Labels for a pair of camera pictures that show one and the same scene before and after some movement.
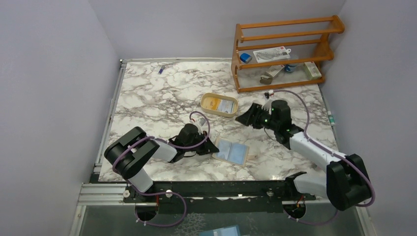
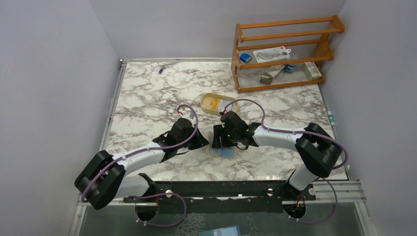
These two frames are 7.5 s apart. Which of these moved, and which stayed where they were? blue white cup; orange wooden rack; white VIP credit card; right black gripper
Moved: right black gripper
Stayed: orange wooden rack; white VIP credit card; blue white cup
